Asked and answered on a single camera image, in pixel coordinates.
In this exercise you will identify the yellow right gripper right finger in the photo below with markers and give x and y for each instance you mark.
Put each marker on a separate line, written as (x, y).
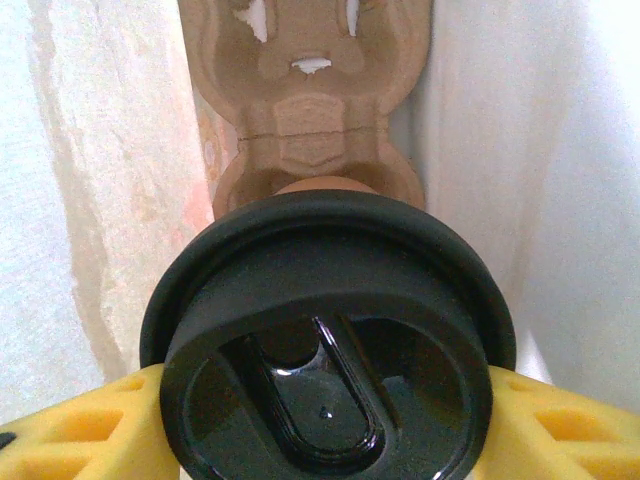
(565, 440)

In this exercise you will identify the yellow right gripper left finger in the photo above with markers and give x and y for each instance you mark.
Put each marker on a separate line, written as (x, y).
(75, 440)

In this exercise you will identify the black plastic cup lid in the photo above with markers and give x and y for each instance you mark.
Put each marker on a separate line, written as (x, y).
(325, 280)

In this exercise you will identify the brown paper coffee cup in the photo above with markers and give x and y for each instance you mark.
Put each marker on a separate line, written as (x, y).
(325, 187)

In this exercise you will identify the brown pulp cup carrier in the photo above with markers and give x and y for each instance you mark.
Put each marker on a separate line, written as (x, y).
(310, 120)

